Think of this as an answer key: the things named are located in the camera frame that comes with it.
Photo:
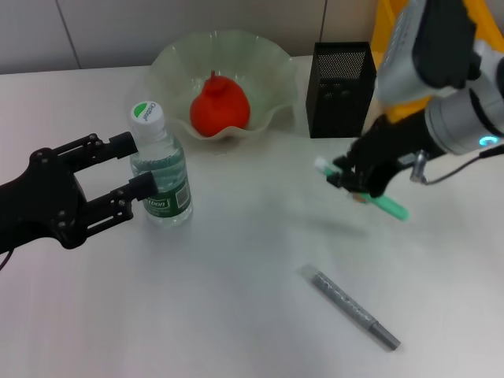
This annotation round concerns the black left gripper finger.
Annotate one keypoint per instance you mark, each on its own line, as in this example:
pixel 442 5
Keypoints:
pixel 118 201
pixel 102 147

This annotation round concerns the grey marker pen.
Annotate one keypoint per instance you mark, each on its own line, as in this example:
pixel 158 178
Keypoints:
pixel 346 305

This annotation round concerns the tan eraser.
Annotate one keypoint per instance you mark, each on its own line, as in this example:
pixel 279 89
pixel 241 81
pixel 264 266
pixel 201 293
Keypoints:
pixel 359 197

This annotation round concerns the clear green-label water bottle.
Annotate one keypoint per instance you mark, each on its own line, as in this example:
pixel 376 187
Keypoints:
pixel 173 165

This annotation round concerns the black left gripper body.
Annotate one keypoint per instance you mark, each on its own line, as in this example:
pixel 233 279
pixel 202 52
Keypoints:
pixel 39 201

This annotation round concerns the yellow plastic bin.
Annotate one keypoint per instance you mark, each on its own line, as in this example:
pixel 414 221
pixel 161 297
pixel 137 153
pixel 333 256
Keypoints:
pixel 380 31

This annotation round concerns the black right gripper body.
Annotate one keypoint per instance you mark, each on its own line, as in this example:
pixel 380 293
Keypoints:
pixel 393 141

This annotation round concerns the pale green wavy glass bowl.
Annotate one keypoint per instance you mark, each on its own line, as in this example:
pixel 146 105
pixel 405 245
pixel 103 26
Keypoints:
pixel 256 63

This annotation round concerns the orange fruit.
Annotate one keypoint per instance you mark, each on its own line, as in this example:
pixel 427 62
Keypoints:
pixel 220 110

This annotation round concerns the black mesh pen holder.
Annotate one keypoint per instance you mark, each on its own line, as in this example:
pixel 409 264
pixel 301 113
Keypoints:
pixel 338 106

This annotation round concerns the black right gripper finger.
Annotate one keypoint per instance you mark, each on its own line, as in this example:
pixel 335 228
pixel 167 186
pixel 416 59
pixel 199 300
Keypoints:
pixel 340 181
pixel 344 163

